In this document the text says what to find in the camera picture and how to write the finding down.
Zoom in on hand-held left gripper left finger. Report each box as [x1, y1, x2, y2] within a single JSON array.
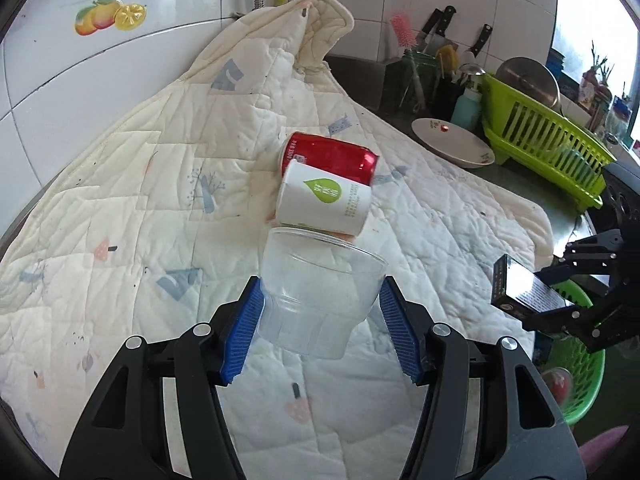
[[59, 276, 266, 480]]

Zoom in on fruit wall sticker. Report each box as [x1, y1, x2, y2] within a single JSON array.
[[75, 0, 150, 37]]

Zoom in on pink bottle brush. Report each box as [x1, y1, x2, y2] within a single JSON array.
[[390, 10, 426, 111]]

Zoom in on white paper cup green label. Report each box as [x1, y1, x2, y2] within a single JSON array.
[[276, 159, 373, 238]]

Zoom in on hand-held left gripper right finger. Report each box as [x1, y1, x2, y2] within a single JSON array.
[[378, 275, 587, 480]]

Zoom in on yellow sponge brush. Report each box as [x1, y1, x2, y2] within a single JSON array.
[[436, 44, 460, 75]]

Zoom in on black cardboard box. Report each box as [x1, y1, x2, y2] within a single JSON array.
[[490, 254, 576, 328]]

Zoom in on green dish rack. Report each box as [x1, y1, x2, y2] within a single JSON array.
[[480, 72, 618, 212]]

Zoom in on green plastic basket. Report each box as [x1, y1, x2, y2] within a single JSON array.
[[537, 280, 607, 428]]

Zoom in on white ceramic bowl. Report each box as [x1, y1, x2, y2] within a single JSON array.
[[411, 117, 496, 169]]

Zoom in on cream quilted blanket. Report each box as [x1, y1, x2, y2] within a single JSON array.
[[0, 0, 555, 480]]

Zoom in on red drink can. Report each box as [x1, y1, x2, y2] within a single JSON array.
[[278, 131, 379, 186]]

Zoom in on green glass jar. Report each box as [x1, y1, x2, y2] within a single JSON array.
[[400, 52, 442, 111]]

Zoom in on clear plastic cup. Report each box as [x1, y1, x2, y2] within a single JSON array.
[[257, 226, 390, 360]]

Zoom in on black gas stove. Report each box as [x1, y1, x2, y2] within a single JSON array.
[[600, 162, 640, 233]]

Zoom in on black handled kitchen knife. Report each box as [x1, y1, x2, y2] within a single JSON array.
[[467, 24, 493, 61]]

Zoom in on pink cloth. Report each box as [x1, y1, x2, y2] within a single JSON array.
[[580, 425, 632, 480]]

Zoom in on steel pot lid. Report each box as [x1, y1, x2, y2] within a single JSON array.
[[495, 56, 561, 108]]

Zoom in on teal plastic bottle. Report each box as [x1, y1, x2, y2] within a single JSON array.
[[452, 85, 483, 128]]

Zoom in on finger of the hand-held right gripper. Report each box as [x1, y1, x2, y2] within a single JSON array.
[[532, 230, 628, 288], [522, 295, 640, 353]]

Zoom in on potted plant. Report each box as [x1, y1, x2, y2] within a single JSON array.
[[580, 42, 616, 106]]

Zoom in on black handled cleaver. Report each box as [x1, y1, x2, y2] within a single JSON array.
[[419, 5, 458, 53]]

